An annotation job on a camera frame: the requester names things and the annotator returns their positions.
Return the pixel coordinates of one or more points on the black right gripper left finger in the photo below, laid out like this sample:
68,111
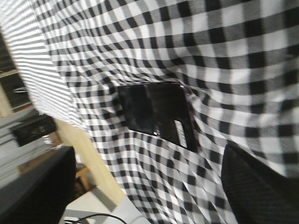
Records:
41,195

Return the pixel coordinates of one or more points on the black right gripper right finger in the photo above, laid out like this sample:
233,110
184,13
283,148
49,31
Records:
256,193

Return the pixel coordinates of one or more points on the black purple smartphone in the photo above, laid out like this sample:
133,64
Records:
160,109

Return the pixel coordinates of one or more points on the black white checkered bedsheet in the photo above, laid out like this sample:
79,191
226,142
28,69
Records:
239,59

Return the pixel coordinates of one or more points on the wooden bed frame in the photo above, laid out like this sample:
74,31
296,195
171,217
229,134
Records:
84,146

